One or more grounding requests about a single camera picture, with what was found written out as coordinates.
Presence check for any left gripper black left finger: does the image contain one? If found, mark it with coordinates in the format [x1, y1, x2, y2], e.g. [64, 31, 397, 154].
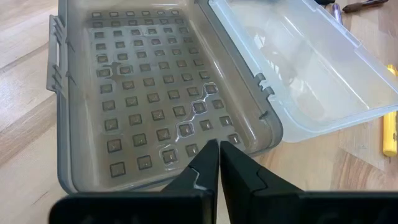
[49, 139, 220, 224]

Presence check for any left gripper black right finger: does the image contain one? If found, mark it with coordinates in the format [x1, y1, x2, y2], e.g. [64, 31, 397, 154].
[220, 141, 398, 224]

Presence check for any grey translucent plastic supply box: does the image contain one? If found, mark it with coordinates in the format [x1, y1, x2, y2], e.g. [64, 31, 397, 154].
[46, 0, 284, 195]

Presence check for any white shallow tray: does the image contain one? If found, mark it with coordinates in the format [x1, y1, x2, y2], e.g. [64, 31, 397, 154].
[208, 0, 398, 143]

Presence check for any yellow pen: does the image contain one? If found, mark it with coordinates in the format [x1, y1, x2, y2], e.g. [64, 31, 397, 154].
[382, 64, 398, 157]

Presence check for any translucent purple pen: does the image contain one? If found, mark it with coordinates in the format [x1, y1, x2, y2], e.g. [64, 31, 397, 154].
[331, 2, 344, 26]

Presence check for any dark brown pen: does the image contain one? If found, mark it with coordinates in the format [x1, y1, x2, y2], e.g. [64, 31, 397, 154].
[341, 0, 389, 14]

